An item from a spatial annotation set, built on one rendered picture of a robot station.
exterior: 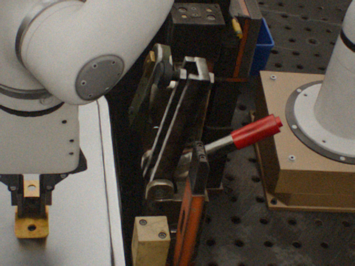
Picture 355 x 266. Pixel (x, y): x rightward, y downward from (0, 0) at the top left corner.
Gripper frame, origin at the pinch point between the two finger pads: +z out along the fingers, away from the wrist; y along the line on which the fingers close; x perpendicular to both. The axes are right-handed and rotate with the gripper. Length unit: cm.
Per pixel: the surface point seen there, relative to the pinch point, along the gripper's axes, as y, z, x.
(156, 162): -13.4, -6.0, 1.1
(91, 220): -6.7, 3.4, 1.1
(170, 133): -14.2, -10.9, 1.7
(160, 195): -14.0, -2.4, 2.6
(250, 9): -31.5, -4.2, -32.0
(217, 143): -20.0, -7.6, -0.1
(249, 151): -40, 33, -41
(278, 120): -26.1, -11.3, 0.2
